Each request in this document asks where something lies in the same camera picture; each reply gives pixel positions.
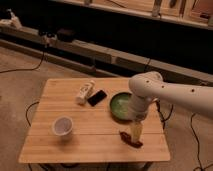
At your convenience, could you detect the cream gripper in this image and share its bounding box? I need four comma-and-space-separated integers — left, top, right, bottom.
129, 94, 152, 142

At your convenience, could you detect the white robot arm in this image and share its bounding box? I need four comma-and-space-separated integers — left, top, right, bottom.
128, 71, 213, 142

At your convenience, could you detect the green ceramic bowl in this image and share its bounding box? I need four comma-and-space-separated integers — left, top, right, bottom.
109, 92, 131, 121

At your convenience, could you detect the brown elongated object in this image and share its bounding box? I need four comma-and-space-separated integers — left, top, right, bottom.
119, 131, 143, 148

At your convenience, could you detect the wooden table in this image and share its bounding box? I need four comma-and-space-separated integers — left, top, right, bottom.
19, 78, 170, 163

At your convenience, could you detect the black device on ledge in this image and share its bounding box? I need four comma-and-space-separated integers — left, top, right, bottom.
57, 29, 75, 42

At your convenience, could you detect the white figure on ledge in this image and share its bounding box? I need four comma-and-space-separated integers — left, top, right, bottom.
0, 9, 22, 29

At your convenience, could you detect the black cable on right floor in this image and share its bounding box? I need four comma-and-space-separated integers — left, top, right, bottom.
189, 113, 213, 171

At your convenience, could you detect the black cable on floor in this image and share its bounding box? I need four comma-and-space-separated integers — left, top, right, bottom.
0, 46, 48, 75
189, 113, 213, 171

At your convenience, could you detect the black cable on left floor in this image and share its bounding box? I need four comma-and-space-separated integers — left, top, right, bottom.
0, 46, 48, 75

